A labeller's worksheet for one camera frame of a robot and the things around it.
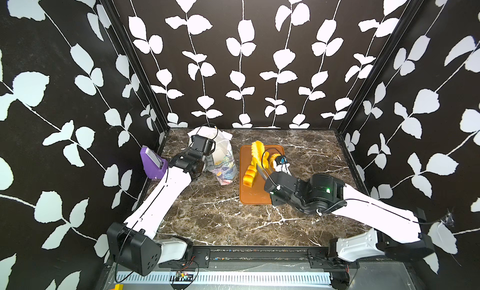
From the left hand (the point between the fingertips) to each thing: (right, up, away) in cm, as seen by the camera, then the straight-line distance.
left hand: (206, 159), depth 80 cm
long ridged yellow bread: (+23, +4, +5) cm, 24 cm away
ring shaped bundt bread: (+32, -1, +22) cm, 38 cm away
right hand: (+26, -9, -15) cm, 31 cm away
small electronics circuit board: (-8, -45, -9) cm, 46 cm away
